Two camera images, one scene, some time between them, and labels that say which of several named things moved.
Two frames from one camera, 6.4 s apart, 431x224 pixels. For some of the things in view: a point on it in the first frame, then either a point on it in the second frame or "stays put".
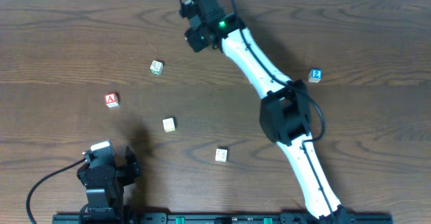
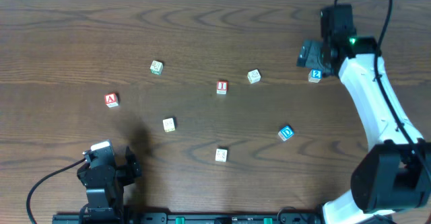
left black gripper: x=126 y=172 stays put
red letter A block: x=111 y=100 stays put
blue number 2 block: x=315 y=75 stays put
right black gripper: x=194 y=21 -> x=323 y=56
